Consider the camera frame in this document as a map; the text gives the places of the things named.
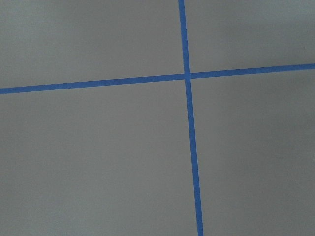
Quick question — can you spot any left crossing blue tape strip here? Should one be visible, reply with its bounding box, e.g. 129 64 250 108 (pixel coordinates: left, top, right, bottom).
178 0 204 236

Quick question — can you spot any long blue tape strip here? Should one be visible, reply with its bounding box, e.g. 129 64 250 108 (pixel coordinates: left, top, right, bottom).
0 63 315 94

